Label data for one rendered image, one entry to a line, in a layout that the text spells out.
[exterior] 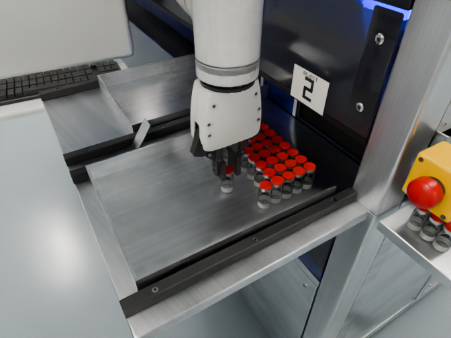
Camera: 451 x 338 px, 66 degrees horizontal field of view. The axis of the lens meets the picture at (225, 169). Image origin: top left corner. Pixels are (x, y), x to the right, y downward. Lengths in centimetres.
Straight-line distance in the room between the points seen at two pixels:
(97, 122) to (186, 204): 33
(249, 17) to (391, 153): 27
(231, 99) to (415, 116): 24
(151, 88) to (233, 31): 54
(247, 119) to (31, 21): 89
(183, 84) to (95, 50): 45
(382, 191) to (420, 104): 15
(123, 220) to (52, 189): 153
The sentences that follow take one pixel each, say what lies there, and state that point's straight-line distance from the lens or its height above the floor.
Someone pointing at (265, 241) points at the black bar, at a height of 89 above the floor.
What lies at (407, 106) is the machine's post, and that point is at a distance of 51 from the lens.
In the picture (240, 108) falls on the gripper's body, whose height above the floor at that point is 105.
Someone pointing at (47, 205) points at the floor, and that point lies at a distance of 201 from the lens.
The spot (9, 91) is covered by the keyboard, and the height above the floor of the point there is 83.
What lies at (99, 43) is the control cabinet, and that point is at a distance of 129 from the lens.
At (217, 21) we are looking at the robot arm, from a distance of 41.
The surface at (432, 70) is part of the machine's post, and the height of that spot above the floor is 113.
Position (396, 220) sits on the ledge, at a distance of 62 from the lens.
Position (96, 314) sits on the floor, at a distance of 154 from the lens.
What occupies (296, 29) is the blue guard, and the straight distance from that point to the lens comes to 63.
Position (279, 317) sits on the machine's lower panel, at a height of 27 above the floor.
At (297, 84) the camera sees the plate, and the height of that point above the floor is 102.
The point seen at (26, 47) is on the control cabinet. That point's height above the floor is 89.
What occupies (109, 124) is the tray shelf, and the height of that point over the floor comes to 88.
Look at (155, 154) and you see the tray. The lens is 68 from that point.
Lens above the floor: 130
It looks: 41 degrees down
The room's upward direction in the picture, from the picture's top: straight up
